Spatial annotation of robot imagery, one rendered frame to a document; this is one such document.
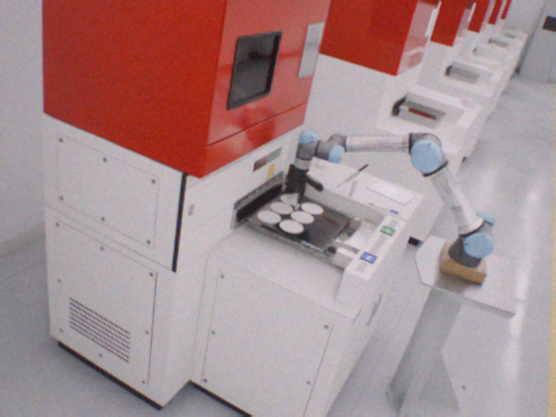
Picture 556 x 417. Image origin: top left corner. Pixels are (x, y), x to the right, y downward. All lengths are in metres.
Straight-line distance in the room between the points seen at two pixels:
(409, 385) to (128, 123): 1.82
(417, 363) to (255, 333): 0.91
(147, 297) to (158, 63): 0.92
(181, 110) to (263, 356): 1.07
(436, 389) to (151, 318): 1.51
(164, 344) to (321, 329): 0.64
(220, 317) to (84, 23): 1.24
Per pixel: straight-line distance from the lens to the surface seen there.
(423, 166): 2.05
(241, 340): 2.22
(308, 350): 2.08
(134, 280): 2.11
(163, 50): 1.68
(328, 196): 2.43
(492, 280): 2.47
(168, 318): 2.09
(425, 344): 2.62
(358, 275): 1.89
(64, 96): 2.04
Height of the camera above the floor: 1.99
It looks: 28 degrees down
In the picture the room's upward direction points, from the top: 12 degrees clockwise
